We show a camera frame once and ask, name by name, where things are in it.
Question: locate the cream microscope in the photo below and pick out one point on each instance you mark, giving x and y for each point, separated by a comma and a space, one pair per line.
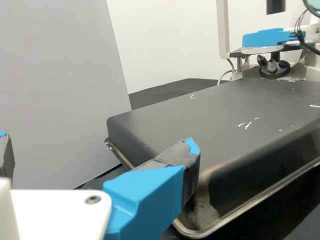
223, 30

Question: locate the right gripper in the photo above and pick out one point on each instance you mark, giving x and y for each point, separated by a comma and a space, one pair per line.
313, 33

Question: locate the white box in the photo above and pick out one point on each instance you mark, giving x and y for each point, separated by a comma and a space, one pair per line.
57, 87

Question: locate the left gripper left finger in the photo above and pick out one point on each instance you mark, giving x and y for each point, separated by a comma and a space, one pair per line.
6, 155

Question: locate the black tray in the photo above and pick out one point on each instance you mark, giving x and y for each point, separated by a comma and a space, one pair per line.
237, 105

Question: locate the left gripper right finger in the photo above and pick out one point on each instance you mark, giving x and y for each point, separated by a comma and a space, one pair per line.
150, 195

